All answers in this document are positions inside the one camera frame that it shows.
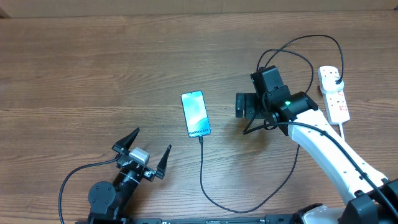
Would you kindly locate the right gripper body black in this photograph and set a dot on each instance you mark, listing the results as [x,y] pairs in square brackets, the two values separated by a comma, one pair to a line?
[258,111]

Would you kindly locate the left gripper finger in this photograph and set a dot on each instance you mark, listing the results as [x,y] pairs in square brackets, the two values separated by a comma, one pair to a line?
[162,165]
[125,143]

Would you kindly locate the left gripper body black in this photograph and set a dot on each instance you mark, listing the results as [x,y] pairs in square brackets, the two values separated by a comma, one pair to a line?
[145,173]

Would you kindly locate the smartphone with blue screen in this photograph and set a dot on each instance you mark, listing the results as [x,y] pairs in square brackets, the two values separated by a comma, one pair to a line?
[196,116]

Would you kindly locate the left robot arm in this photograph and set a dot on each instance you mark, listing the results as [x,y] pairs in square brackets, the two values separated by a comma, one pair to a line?
[108,200]

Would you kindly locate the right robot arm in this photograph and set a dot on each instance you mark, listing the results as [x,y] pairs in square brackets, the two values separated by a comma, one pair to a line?
[369,196]

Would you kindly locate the white charger plug adapter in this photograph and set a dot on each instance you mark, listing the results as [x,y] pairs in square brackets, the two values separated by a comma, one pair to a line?
[330,85]

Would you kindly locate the white power strip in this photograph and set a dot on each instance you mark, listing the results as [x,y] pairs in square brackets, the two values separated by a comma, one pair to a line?
[335,103]

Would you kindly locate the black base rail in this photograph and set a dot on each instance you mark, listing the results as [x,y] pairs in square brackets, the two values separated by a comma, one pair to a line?
[268,219]

